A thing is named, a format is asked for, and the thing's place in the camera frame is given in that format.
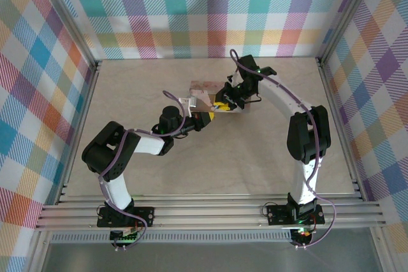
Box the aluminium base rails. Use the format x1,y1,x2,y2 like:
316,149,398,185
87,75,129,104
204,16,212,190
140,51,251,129
34,193,385,232

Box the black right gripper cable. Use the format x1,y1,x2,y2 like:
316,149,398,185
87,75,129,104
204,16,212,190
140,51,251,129
244,91,263,104

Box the aluminium side rail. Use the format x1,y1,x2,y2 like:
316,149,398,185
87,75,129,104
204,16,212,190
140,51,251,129
55,61,103,206
316,57,365,200

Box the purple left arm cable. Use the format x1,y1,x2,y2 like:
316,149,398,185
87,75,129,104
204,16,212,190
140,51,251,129
98,90,192,251

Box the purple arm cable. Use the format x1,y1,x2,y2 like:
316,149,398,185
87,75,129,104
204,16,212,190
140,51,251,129
229,48,339,250
98,90,192,251

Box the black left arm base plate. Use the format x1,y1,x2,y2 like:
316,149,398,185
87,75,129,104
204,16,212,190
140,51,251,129
96,205,156,229

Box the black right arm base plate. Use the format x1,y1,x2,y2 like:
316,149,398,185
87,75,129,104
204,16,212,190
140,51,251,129
265,203,326,226

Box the grey slotted cable duct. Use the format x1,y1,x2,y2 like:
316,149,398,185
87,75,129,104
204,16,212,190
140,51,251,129
50,232,293,245

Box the aluminium frame post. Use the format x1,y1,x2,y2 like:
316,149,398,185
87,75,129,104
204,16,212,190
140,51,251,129
314,0,382,66
31,0,103,74

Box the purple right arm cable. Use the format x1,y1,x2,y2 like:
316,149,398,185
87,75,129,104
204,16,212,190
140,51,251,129
229,48,339,250

